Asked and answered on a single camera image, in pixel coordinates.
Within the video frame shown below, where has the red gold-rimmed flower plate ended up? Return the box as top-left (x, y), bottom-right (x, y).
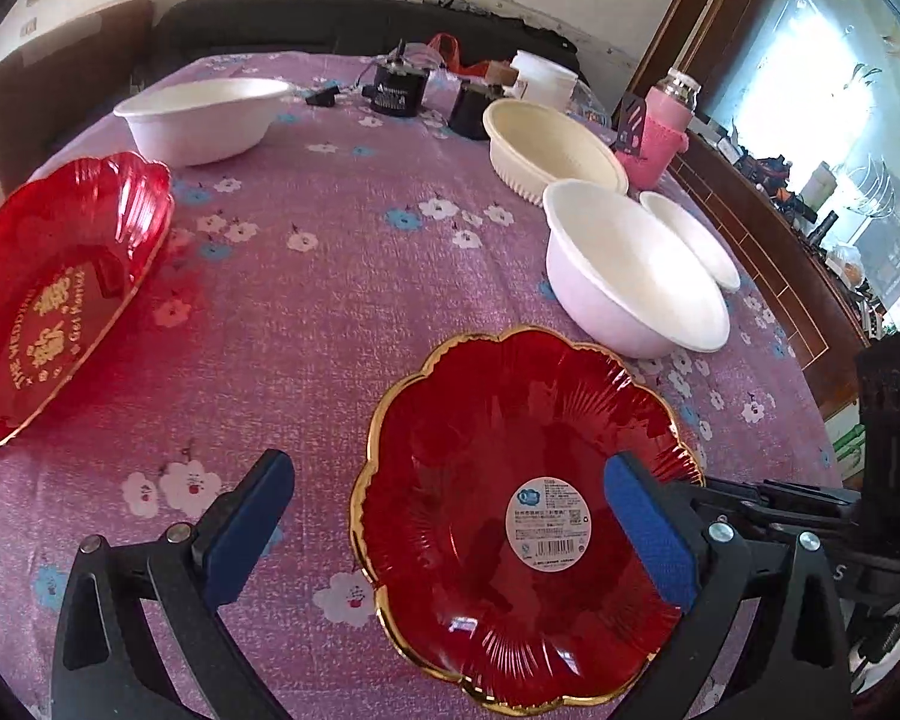
top-left (349, 325), bottom-right (704, 717)

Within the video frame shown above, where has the red wedding plate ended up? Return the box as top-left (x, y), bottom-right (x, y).
top-left (0, 151), bottom-right (175, 449)

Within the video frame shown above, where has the large white bowl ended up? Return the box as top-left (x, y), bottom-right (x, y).
top-left (543, 179), bottom-right (730, 359)

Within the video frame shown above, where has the cream ribbed bowl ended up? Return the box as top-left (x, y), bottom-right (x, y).
top-left (482, 98), bottom-right (629, 206)

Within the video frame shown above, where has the wooden cabinet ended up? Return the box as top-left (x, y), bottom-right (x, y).
top-left (671, 135), bottom-right (868, 419)

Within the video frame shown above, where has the purple floral tablecloth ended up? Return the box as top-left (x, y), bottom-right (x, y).
top-left (0, 49), bottom-right (842, 720)

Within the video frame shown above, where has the small white bowl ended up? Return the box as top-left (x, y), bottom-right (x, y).
top-left (639, 190), bottom-right (741, 293)

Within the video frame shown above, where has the pink sleeved thermos bottle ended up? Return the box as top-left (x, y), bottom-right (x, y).
top-left (613, 68), bottom-right (701, 190)

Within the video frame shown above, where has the maroon armchair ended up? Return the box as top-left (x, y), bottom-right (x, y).
top-left (0, 0), bottom-right (154, 206)

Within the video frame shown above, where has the black power plug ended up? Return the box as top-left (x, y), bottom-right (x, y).
top-left (304, 85), bottom-right (341, 107)

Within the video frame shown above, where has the black cylindrical motor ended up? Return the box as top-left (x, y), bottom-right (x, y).
top-left (361, 41), bottom-right (430, 119)

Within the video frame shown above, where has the black sofa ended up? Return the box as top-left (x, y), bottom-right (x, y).
top-left (139, 0), bottom-right (580, 82)

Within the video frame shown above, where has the white plastic jar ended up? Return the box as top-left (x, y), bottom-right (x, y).
top-left (510, 50), bottom-right (578, 112)

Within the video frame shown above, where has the red plastic bag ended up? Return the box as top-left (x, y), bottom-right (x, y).
top-left (427, 32), bottom-right (491, 78)

